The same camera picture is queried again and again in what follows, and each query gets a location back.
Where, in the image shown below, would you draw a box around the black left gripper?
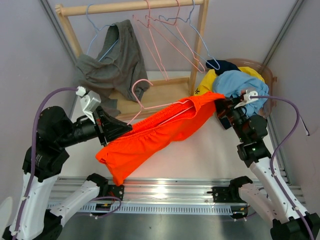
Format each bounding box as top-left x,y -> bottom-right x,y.
56,105 -> 132,149

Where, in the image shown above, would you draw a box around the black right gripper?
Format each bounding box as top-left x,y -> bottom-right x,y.
214,94 -> 248,142

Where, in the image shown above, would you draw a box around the light blue shorts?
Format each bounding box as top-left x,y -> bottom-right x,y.
212,69 -> 271,117

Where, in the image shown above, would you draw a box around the yellow shorts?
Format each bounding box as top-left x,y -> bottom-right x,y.
193,66 -> 266,96

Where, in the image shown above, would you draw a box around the orange shorts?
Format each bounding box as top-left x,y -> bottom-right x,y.
95,91 -> 225,186

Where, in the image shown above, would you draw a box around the navy blue shorts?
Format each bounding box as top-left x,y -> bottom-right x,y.
205,59 -> 240,76

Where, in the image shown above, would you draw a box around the pink hanger of orange shorts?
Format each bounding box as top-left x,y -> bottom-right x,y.
127,78 -> 190,125

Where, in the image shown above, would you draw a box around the grey shorts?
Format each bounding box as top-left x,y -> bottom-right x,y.
74,19 -> 150,117

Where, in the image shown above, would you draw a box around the blue hanger of grey shorts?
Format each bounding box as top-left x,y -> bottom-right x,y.
86,3 -> 120,63

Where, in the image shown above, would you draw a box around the blue wire hanger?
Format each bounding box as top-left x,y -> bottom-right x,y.
158,0 -> 221,71

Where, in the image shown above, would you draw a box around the pink hanger of navy shorts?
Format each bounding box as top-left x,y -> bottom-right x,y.
145,0 -> 208,73

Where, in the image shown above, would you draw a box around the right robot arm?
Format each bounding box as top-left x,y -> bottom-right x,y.
214,97 -> 320,240

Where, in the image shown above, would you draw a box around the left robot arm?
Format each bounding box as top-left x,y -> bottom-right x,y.
1,106 -> 133,240

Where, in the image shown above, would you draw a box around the wooden clothes rack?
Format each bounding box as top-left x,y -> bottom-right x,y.
55,0 -> 209,121

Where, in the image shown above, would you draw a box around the translucent pink plastic basket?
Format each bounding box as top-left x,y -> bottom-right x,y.
226,58 -> 277,118

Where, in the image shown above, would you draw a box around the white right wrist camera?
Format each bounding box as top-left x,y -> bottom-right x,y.
234,89 -> 258,109

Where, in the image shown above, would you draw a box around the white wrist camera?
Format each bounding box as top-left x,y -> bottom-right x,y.
234,89 -> 258,109
75,86 -> 101,124

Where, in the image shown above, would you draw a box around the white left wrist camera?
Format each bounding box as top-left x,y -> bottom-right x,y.
75,86 -> 101,124

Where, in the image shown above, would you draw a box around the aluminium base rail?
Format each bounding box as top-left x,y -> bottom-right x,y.
49,177 -> 306,205

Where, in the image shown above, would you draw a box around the slotted cable duct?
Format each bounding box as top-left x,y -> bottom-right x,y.
78,202 -> 233,216

